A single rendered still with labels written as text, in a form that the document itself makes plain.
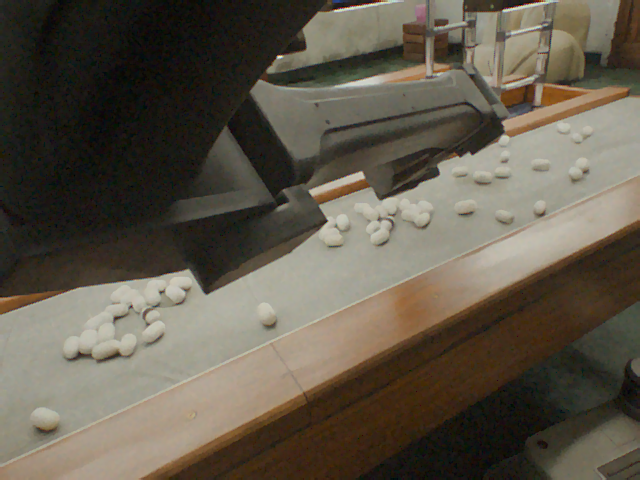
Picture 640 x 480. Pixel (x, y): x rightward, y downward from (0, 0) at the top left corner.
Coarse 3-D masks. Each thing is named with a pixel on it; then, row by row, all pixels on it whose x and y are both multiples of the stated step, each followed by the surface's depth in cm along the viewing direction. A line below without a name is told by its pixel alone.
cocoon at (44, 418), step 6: (42, 408) 49; (36, 414) 48; (42, 414) 48; (48, 414) 48; (54, 414) 48; (36, 420) 48; (42, 420) 47; (48, 420) 47; (54, 420) 48; (42, 426) 47; (48, 426) 47; (54, 426) 48
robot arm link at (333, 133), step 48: (288, 96) 24; (336, 96) 27; (384, 96) 31; (432, 96) 36; (480, 96) 44; (240, 144) 23; (288, 144) 22; (336, 144) 25; (384, 144) 29; (432, 144) 42; (288, 192) 21; (240, 240) 18; (288, 240) 20
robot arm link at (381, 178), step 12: (492, 132) 47; (504, 132) 47; (468, 144) 49; (480, 144) 48; (408, 156) 49; (420, 156) 50; (432, 156) 50; (372, 168) 53; (384, 168) 51; (396, 168) 49; (408, 168) 51; (420, 168) 52; (372, 180) 54; (384, 180) 52; (396, 180) 51; (408, 180) 53; (384, 192) 53
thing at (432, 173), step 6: (432, 168) 59; (420, 174) 60; (426, 174) 64; (432, 174) 65; (438, 174) 65; (414, 180) 62; (420, 180) 64; (426, 180) 64; (402, 186) 63; (408, 186) 63; (390, 192) 62
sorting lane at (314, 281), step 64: (576, 128) 108; (448, 192) 87; (512, 192) 84; (576, 192) 81; (320, 256) 72; (384, 256) 70; (448, 256) 68; (0, 320) 67; (64, 320) 65; (128, 320) 63; (192, 320) 62; (256, 320) 60; (0, 384) 55; (64, 384) 54; (128, 384) 53; (0, 448) 47
